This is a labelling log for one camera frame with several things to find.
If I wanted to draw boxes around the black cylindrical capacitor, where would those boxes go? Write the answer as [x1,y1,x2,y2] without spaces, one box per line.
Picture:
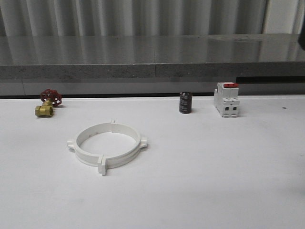
[179,92,193,114]

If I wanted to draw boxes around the white half-ring clamp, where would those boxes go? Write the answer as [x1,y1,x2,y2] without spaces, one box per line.
[98,122,148,176]
[67,122,118,176]

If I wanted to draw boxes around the white circuit breaker red switch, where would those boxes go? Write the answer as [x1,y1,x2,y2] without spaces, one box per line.
[213,82,240,117]

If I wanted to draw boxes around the grey pleated curtain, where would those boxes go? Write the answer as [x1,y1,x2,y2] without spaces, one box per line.
[0,0,305,36]

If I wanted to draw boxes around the grey stone countertop ledge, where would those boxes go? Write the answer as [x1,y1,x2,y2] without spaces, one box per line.
[0,34,305,82]

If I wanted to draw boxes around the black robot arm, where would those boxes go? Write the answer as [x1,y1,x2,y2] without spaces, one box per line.
[298,33,305,50]

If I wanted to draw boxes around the brass valve with red handwheel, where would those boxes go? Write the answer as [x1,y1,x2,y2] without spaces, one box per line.
[35,89,62,117]

